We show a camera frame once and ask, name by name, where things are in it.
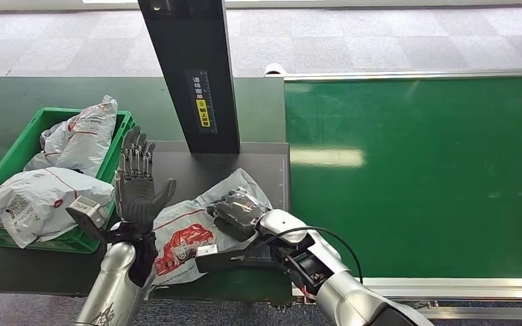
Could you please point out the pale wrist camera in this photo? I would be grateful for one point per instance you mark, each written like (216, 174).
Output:
(86, 211)
(225, 261)

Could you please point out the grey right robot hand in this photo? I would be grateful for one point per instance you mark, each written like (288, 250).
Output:
(238, 213)

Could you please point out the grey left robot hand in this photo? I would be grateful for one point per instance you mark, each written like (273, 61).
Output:
(135, 193)

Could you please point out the green conveyor belt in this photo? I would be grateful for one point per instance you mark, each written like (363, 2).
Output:
(445, 157)

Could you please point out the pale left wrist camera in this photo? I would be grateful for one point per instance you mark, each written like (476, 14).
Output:
(86, 211)

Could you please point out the black scanner column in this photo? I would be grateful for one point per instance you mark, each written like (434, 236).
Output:
(193, 45)

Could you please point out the yellow label on column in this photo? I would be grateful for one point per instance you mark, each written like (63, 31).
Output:
(203, 112)

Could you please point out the upright grey mailer bag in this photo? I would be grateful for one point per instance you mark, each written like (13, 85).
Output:
(87, 139)

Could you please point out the green plastic crate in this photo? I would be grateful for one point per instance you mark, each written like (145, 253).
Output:
(112, 157)

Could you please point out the small crumpled grey mailer bag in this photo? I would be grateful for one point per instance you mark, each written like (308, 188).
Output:
(53, 144)

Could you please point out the black scanner base plate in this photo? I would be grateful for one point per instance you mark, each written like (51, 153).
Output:
(198, 171)

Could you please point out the aluminium conveyor lower frame bar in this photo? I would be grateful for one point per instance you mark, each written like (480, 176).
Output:
(495, 313)

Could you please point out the white conveyor roller end cap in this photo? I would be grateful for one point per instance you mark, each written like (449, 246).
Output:
(274, 69)

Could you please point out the thin aluminium conveyor side rail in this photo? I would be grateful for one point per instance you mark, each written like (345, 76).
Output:
(423, 74)

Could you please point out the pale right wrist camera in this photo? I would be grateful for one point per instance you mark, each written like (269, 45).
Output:
(225, 261)

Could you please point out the large grey mailer bag, QR label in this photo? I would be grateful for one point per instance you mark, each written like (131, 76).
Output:
(40, 202)

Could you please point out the wide aluminium conveyor side rail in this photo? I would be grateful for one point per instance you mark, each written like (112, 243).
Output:
(490, 288)

